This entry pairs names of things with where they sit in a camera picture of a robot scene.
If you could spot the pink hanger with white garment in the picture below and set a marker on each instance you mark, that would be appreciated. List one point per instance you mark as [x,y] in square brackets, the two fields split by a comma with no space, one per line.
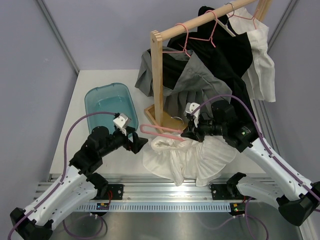
[241,20]

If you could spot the pink hanger with black garment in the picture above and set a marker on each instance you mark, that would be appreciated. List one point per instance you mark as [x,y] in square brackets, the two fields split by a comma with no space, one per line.
[210,39]

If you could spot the black garment on rack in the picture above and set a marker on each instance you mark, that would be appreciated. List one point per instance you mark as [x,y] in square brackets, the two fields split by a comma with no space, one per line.
[228,61]

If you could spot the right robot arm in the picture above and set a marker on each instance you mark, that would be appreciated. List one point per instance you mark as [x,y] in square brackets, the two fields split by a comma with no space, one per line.
[295,196]

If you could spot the white slotted cable duct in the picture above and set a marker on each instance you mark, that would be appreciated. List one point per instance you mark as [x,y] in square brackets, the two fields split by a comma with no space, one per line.
[154,207]

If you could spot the pink hanger with grey skirt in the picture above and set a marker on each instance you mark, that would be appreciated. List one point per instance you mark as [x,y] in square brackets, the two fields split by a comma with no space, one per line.
[184,48]

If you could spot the white skirt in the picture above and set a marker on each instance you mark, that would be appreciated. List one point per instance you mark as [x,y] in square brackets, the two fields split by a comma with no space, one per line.
[188,159]

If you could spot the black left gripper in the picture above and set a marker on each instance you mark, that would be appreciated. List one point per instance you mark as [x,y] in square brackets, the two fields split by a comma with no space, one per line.
[137,142]

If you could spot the grey pleated skirt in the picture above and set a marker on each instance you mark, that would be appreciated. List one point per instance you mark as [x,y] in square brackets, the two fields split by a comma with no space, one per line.
[188,80]

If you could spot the wooden clothes rack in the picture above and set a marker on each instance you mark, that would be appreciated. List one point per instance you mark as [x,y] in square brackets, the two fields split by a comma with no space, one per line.
[155,113]

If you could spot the teal plastic basin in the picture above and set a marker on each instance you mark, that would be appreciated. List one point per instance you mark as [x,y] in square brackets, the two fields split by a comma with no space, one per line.
[114,98]

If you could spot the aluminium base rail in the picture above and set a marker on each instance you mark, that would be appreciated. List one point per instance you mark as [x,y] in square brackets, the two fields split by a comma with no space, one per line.
[163,190]

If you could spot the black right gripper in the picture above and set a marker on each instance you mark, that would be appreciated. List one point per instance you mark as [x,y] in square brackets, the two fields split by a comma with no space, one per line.
[194,131]

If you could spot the pink clothes hanger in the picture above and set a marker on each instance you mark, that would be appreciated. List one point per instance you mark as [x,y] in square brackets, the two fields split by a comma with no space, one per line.
[177,126]

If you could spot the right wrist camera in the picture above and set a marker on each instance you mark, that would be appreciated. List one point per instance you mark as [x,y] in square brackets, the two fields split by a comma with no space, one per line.
[192,108]

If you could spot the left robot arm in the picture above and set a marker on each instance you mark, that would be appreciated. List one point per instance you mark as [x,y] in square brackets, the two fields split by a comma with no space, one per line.
[78,184]

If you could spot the white garment on rack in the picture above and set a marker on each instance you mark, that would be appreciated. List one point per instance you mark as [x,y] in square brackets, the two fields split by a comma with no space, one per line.
[260,76]

